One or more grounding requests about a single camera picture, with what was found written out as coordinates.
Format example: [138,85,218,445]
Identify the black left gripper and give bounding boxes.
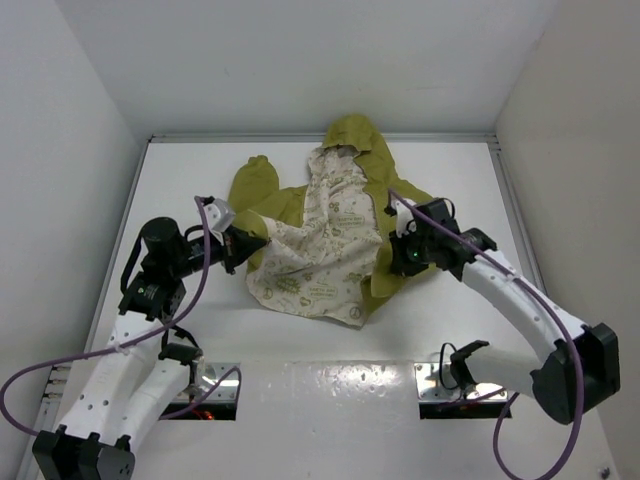
[169,223,265,278]

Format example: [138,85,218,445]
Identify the olive green hooded jacket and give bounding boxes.
[228,114,432,328]

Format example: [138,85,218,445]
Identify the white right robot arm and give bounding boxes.
[385,192,621,425]

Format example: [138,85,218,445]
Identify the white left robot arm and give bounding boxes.
[32,217,267,479]

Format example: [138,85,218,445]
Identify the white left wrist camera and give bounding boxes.
[204,198,235,233]

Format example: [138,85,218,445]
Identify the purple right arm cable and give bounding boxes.
[387,188,585,480]

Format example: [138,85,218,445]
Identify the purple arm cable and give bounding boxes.
[387,188,585,480]
[0,195,242,438]

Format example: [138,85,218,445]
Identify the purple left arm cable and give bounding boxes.
[0,195,242,438]

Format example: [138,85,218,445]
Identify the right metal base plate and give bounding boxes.
[414,362,509,406]

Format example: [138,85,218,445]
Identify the metal base plate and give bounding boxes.
[43,359,241,406]
[414,362,509,406]

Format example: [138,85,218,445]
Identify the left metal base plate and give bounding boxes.
[43,359,241,406]

